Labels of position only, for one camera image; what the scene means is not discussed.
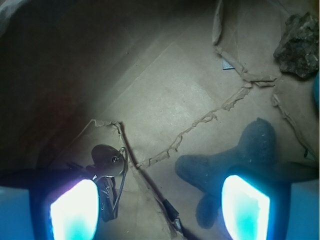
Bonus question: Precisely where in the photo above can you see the silver keys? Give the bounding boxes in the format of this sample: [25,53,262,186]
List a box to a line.
[66,144,129,223]

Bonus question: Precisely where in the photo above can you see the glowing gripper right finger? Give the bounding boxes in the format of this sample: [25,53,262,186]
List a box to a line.
[221,169,320,240]

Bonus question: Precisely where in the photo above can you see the brown paper bag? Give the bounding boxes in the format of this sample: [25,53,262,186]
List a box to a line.
[0,0,320,240]

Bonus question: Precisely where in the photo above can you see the blue ball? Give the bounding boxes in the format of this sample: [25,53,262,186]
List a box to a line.
[312,71,320,111]

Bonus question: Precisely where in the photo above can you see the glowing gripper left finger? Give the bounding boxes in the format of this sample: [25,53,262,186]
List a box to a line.
[0,169,99,240]

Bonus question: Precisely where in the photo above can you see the brown rock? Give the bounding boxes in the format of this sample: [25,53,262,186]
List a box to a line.
[273,12,320,79]

